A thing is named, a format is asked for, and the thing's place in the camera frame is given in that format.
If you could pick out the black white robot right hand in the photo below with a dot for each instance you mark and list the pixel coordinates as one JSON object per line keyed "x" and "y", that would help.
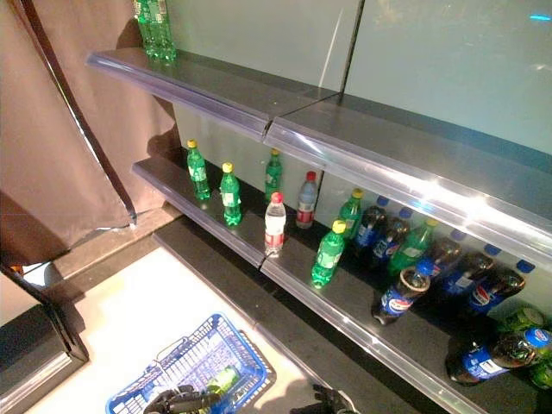
{"x": 328, "y": 401}

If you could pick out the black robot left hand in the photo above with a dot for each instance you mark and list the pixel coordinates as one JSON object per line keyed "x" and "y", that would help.
{"x": 181, "y": 399}

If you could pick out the blue plastic shopping basket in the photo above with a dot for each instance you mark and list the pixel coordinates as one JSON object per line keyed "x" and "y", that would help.
{"x": 248, "y": 345}

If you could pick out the clear water bottle red cap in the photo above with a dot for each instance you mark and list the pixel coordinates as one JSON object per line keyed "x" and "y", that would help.
{"x": 307, "y": 202}
{"x": 274, "y": 226}

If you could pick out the small green soda bottle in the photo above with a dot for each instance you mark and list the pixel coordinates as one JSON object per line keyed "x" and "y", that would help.
{"x": 349, "y": 213}
{"x": 198, "y": 172}
{"x": 409, "y": 250}
{"x": 328, "y": 256}
{"x": 230, "y": 194}
{"x": 222, "y": 377}
{"x": 272, "y": 177}

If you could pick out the dark glass display cabinet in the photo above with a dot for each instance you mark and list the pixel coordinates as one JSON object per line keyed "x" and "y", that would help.
{"x": 34, "y": 336}

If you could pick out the large cola bottle blue label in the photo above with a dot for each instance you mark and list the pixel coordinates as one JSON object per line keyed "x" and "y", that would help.
{"x": 483, "y": 360}

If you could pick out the large green soda bottle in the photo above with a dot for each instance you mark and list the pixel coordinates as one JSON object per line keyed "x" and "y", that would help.
{"x": 544, "y": 371}
{"x": 153, "y": 26}
{"x": 519, "y": 319}

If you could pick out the brown grey curtain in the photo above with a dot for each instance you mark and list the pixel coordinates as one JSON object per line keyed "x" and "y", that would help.
{"x": 56, "y": 129}

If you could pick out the black slotted shelf post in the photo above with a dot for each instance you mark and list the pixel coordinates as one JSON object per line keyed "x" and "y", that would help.
{"x": 351, "y": 47}

